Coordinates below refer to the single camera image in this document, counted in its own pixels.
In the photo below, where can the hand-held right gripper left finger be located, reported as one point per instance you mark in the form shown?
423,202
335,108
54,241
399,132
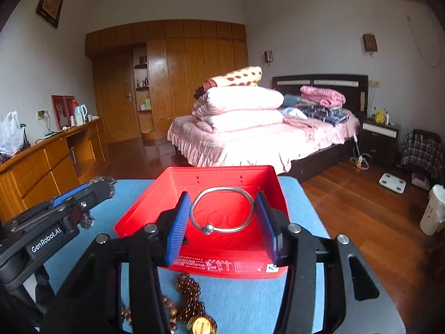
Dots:
179,229

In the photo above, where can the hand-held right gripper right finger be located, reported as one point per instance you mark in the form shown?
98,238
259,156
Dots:
268,229

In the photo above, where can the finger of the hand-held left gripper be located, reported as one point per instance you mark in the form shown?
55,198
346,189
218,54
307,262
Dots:
69,195
95,193

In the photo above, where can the silver bangle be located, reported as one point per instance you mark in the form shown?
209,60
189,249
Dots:
209,228

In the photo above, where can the red tin box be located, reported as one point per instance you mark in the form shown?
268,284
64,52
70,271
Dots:
226,247

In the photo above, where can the wooden sideboard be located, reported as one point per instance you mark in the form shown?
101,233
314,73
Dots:
34,170

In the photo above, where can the dark floral cloth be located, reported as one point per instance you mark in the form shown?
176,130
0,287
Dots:
7,159

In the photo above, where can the blue table cloth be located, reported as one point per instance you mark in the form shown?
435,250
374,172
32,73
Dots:
236,299

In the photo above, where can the light blue electric kettle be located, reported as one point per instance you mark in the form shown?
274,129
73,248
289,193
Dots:
80,113

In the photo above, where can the bed with pink bedspread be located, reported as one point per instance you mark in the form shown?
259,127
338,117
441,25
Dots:
250,146

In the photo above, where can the white plastic bag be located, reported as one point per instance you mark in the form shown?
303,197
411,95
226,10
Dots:
8,132

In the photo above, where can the red thermos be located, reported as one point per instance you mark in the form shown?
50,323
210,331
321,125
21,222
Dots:
74,106

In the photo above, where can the wooden door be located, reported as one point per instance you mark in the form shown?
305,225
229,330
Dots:
114,104

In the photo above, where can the pink folded quilt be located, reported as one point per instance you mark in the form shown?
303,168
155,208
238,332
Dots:
240,99
243,120

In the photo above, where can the plaid folded clothes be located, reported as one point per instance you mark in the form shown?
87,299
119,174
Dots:
323,114

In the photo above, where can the white bathroom scale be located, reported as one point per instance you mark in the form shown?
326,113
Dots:
393,182

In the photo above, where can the dark nightstand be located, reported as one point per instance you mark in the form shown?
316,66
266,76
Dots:
379,146

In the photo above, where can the pink folded blanket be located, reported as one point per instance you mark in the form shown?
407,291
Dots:
321,94

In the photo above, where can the wooden wardrobe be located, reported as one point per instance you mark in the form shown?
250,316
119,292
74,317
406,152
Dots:
194,76

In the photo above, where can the cream brown spotted blanket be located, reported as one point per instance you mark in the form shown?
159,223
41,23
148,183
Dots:
240,74

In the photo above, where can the yellow plush toy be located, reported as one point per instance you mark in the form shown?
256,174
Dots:
380,114

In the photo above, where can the white trash bin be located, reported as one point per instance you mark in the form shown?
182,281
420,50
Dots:
431,212

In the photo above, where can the chair with plaid cloth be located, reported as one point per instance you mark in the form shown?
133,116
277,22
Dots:
420,153

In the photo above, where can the red photo frame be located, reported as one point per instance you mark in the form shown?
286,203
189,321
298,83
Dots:
61,111

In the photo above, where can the wall socket with charger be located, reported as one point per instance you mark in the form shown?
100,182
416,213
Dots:
41,114

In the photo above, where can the small wall device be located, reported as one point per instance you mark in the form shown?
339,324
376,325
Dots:
268,56

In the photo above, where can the framed wall picture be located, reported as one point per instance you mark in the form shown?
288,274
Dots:
50,0

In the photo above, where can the wooden wall calendar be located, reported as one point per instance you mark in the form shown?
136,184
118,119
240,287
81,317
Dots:
369,42

